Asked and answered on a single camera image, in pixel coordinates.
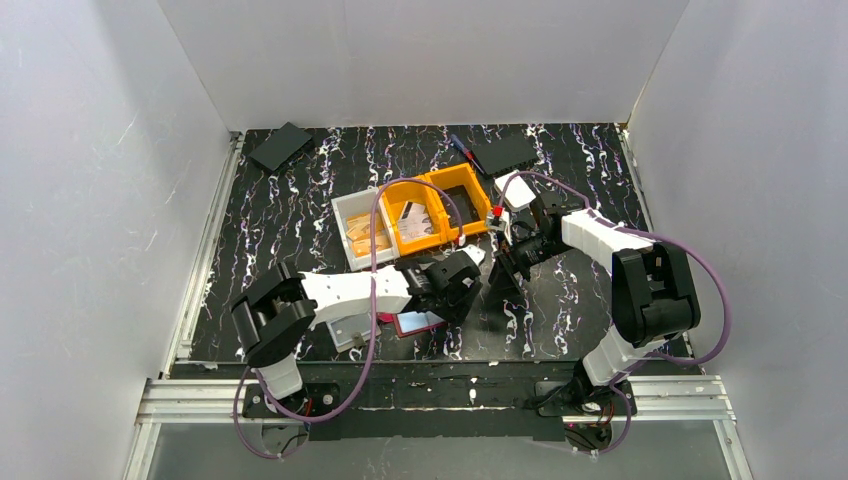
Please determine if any red card holder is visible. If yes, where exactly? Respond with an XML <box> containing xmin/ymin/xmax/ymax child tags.
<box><xmin>377</xmin><ymin>312</ymin><xmax>446</xmax><ymax>338</ymax></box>

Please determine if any grey card holder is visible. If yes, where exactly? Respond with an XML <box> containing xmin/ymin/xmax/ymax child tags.
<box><xmin>326</xmin><ymin>313</ymin><xmax>375</xmax><ymax>353</ymax></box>

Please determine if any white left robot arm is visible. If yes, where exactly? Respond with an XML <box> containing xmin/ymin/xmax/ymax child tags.
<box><xmin>230</xmin><ymin>245</ymin><xmax>486</xmax><ymax>400</ymax></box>

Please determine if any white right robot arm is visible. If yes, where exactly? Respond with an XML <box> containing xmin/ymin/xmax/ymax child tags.
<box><xmin>486</xmin><ymin>195</ymin><xmax>701</xmax><ymax>391</ymax></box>

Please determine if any white VIP card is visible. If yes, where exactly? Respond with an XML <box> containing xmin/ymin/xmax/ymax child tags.
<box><xmin>396</xmin><ymin>202</ymin><xmax>433</xmax><ymax>243</ymax></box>

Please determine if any black card in bin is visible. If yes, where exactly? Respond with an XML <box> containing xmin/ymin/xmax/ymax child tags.
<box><xmin>445</xmin><ymin>185</ymin><xmax>480</xmax><ymax>228</ymax></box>

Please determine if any yellow bin with black card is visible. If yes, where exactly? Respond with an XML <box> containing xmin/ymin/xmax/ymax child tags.
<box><xmin>424</xmin><ymin>163</ymin><xmax>492</xmax><ymax>237</ymax></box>

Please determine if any yellow bin with white cards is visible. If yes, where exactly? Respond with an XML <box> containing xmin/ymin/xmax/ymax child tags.
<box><xmin>378</xmin><ymin>177</ymin><xmax>458</xmax><ymax>258</ymax></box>

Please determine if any gold VIP card top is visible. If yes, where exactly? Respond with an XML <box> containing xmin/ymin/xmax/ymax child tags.
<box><xmin>345</xmin><ymin>212</ymin><xmax>388</xmax><ymax>242</ymax></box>

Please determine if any white small box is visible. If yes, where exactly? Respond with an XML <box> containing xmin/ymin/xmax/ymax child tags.
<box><xmin>495</xmin><ymin>172</ymin><xmax>536</xmax><ymax>212</ymax></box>

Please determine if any black flat box right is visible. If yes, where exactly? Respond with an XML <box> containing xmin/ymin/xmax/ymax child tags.
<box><xmin>471</xmin><ymin>134</ymin><xmax>538</xmax><ymax>178</ymax></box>

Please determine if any black flat box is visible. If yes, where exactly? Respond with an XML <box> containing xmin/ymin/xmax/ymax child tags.
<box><xmin>247</xmin><ymin>122</ymin><xmax>314</xmax><ymax>173</ymax></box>
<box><xmin>471</xmin><ymin>134</ymin><xmax>538</xmax><ymax>178</ymax></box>

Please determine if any white plastic bin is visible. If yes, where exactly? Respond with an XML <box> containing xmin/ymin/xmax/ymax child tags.
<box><xmin>331</xmin><ymin>187</ymin><xmax>400</xmax><ymax>271</ymax></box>

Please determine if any blue red pen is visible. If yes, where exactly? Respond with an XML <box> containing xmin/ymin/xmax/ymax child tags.
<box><xmin>449</xmin><ymin>134</ymin><xmax>476</xmax><ymax>165</ymax></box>

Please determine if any black flat box left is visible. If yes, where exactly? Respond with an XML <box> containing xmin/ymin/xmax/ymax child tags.
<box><xmin>247</xmin><ymin>122</ymin><xmax>314</xmax><ymax>173</ymax></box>

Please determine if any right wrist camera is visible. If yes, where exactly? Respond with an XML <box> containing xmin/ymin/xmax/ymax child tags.
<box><xmin>485</xmin><ymin>205</ymin><xmax>512</xmax><ymax>245</ymax></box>

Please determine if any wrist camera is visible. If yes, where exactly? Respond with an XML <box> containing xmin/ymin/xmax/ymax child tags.
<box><xmin>458</xmin><ymin>244</ymin><xmax>487</xmax><ymax>266</ymax></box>
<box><xmin>485</xmin><ymin>205</ymin><xmax>512</xmax><ymax>245</ymax></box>

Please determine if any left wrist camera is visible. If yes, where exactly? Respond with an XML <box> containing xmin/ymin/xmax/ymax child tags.
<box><xmin>458</xmin><ymin>244</ymin><xmax>487</xmax><ymax>266</ymax></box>

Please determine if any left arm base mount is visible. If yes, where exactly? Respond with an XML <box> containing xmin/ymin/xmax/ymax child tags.
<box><xmin>240</xmin><ymin>383</ymin><xmax>342</xmax><ymax>419</ymax></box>

